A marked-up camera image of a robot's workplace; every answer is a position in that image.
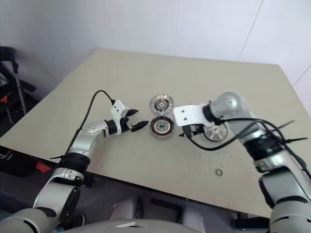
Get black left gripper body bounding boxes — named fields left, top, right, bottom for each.
left=120, top=116, right=134, bottom=134

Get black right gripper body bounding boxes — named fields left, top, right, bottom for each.
left=191, top=124, right=205, bottom=135

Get black rotor ring silver spokes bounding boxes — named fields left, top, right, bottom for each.
left=203, top=122, right=229, bottom=143

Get silver motor stator copper coils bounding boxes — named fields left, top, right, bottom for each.
left=148, top=116, right=174, bottom=140

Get grey motor cover circuit board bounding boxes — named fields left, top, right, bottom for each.
left=149, top=94, right=173, bottom=115

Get pale grey rounded shape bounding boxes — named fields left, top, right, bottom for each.
left=179, top=205, right=205, bottom=227
left=109, top=196, right=144, bottom=222

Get red object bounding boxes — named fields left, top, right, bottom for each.
left=35, top=162, right=52, bottom=174

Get silver robot torso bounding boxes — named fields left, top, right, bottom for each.
left=82, top=218, right=209, bottom=233

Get silver pole black stand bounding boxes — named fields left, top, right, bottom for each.
left=0, top=46, right=36, bottom=122

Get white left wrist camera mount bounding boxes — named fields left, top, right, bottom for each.
left=110, top=100, right=130, bottom=135

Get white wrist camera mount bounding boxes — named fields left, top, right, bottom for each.
left=173, top=103, right=207, bottom=127
left=110, top=100, right=130, bottom=135

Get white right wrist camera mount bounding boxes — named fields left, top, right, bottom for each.
left=173, top=103, right=207, bottom=127

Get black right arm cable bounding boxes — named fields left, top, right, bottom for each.
left=184, top=117, right=311, bottom=175

